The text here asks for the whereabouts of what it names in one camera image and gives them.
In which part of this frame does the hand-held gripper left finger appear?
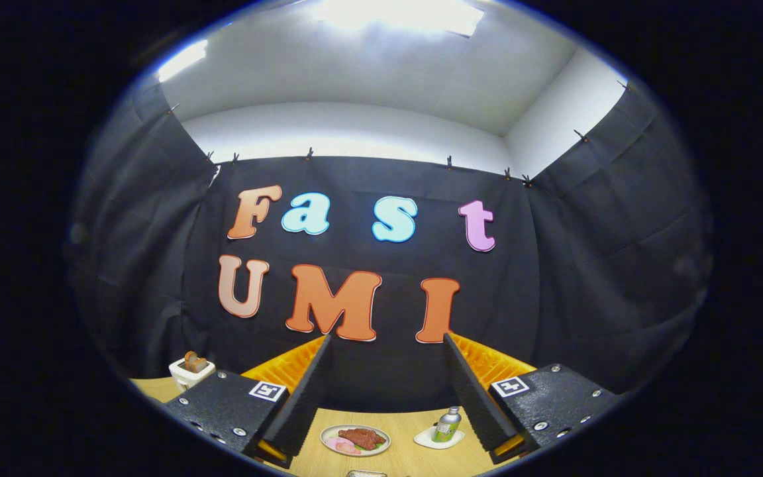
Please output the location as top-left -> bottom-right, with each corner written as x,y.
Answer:
164,333 -> 333,468

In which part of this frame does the white toaster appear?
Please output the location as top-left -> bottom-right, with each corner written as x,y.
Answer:
169,358 -> 217,392

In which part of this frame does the ceiling light panel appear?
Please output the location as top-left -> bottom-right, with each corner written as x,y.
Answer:
312,0 -> 485,37

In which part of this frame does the white square coaster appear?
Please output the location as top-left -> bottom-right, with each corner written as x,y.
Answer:
413,425 -> 465,450

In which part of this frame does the row of black cloth clips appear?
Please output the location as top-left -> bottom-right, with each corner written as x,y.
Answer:
168,79 -> 631,188

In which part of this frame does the brown meat steak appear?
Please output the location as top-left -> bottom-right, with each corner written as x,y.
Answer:
338,428 -> 386,451

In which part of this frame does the ceiling light strip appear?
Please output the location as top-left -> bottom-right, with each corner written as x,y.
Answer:
156,40 -> 209,82

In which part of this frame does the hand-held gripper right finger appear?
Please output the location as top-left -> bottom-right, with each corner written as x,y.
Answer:
443,332 -> 623,466

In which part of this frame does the beige round plate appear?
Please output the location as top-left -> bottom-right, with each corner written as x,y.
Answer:
320,424 -> 391,458

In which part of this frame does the green label metal bottle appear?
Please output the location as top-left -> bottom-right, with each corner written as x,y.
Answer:
432,406 -> 462,443

